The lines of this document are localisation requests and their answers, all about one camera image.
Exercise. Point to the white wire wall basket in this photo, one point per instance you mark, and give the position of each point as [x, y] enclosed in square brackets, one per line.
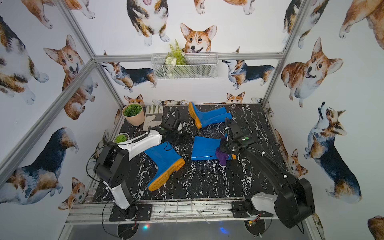
[189, 66]

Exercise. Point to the white grey work glove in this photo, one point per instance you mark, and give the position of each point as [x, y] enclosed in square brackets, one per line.
[153, 117]

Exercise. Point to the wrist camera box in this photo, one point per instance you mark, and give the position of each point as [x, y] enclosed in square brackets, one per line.
[233, 130]
[172, 124]

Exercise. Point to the blue rubber boot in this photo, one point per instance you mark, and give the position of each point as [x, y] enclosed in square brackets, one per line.
[204, 119]
[204, 149]
[167, 161]

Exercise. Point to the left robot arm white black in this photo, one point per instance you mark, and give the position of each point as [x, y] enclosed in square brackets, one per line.
[111, 166]

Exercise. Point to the small white plant pot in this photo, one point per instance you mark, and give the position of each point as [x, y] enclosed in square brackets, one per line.
[120, 138]

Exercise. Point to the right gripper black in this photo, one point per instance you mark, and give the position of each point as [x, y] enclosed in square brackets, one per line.
[222, 142]

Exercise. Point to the pink ribbed plant pot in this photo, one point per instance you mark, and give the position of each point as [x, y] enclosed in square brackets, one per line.
[136, 120]

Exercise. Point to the fern and white flower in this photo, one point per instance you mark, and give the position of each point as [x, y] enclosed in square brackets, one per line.
[175, 61]

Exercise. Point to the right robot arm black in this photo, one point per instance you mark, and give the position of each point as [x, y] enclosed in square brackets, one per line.
[293, 199]

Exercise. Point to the green plant in white pot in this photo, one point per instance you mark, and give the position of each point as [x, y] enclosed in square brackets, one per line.
[121, 138]

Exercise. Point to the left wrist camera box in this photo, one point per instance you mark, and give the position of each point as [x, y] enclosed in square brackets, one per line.
[172, 124]

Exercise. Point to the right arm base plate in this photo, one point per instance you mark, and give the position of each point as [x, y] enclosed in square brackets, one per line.
[245, 209]

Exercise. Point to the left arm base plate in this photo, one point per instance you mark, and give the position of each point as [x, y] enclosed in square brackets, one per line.
[138, 212]

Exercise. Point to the green plant in pink pot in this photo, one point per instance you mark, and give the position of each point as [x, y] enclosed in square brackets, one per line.
[132, 110]

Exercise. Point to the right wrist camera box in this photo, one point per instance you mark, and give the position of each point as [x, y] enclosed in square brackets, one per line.
[233, 130]

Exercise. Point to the purple cloth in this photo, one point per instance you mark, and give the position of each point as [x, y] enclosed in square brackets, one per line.
[222, 157]

